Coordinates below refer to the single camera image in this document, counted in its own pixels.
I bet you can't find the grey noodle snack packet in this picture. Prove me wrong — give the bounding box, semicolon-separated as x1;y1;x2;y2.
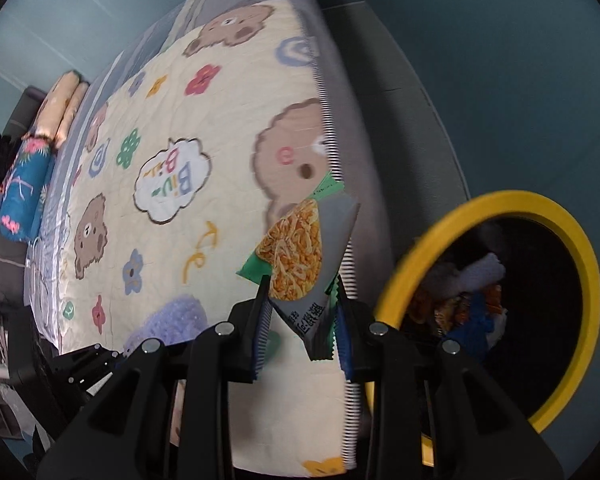
237;174;360;361

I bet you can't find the orange snack wrapper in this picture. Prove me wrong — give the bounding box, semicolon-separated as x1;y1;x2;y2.
407;284;507;335

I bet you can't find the long purple knit cloth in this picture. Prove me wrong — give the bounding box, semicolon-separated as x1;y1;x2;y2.
424;252;505;299

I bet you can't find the yellow rimmed black trash bin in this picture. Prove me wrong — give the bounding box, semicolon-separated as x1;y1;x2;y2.
370;191;600;479

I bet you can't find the short purple knit cloth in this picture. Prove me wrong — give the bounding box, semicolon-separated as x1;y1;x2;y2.
123;295;209;356

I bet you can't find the blue knotted glove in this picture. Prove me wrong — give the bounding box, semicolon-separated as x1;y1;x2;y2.
443;290;495;358

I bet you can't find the cartoon bear quilt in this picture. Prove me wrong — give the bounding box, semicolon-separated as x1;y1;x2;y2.
54;0;361;478

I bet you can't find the blue floral pillow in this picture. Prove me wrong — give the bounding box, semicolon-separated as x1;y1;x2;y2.
0;136;55;243

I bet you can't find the peach folded pillow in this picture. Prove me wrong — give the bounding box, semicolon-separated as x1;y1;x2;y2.
31;70;90;150

